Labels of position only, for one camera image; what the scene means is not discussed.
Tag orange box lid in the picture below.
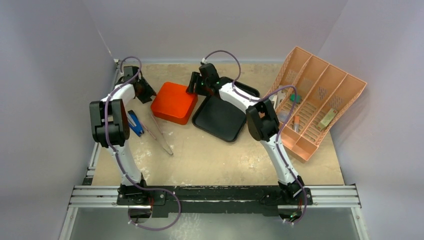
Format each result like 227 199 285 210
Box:
150 81 198 112

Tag orange chocolate box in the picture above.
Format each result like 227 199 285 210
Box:
151 108 193 125

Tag pink metal tongs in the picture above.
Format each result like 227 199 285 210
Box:
140 112 174 156

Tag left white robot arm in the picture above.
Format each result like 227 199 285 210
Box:
89 66 156 205

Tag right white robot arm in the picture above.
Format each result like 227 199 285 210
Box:
186 62 308 204

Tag black tray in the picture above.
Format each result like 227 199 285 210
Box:
191 95 247 143

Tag blue stapler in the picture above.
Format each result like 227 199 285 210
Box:
127 110 145 137

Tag paper clip jar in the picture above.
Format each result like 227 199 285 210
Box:
276 110 290 123

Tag green eraser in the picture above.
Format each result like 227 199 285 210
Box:
289 94 302 104

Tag glue stick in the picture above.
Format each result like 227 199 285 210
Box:
293 115 300 133

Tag pink desk organizer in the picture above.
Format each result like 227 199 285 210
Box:
269 46 367 163

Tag staple box in organizer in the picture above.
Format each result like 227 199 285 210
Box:
316 108 338 131

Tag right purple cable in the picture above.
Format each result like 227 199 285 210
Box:
201 49 309 226

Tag purple cable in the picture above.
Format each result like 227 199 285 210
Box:
103 56 182 232
201 49 309 226

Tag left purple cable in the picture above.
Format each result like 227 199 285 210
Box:
103 56 182 232

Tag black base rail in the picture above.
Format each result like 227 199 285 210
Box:
116 180 313 222

